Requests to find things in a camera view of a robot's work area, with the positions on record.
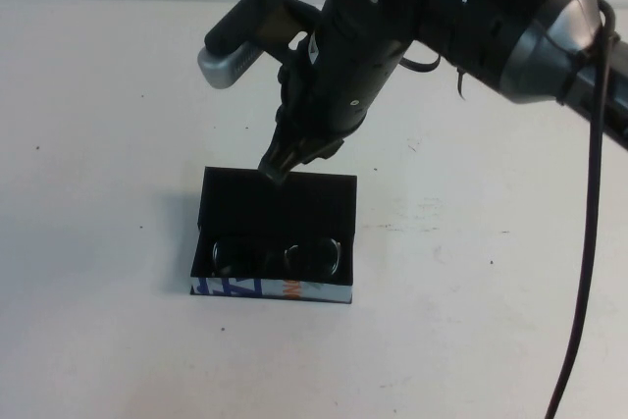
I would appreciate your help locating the black printed glasses case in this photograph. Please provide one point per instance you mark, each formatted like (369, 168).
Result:
(235, 203)

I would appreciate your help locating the black frame sunglasses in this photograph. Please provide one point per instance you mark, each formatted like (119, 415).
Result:
(304, 259)

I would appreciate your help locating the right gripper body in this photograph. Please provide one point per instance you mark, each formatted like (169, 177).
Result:
(301, 105)

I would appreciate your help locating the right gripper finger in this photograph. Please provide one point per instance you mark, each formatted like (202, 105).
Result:
(294, 154)
(274, 161)

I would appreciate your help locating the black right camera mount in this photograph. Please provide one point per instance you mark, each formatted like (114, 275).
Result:
(284, 21)

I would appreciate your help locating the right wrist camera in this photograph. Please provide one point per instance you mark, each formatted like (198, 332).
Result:
(225, 68)

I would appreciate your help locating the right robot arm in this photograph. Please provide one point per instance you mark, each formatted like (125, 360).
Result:
(490, 31)

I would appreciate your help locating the black zip tie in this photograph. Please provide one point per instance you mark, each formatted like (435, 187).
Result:
(459, 85)

